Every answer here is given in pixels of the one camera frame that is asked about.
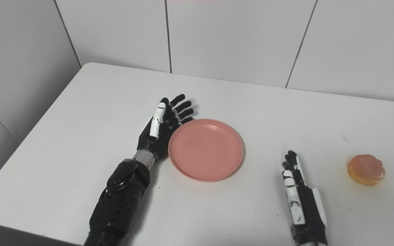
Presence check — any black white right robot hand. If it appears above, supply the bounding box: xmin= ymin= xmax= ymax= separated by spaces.
xmin=282 ymin=150 xmax=329 ymax=246

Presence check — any orange cream puff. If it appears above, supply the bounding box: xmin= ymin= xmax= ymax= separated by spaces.
xmin=346 ymin=154 xmax=386 ymax=186

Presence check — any pink round plate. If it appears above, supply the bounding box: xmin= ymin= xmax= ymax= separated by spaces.
xmin=168 ymin=119 xmax=245 ymax=182

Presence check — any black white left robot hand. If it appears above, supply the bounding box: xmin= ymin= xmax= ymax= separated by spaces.
xmin=137 ymin=94 xmax=195 ymax=161

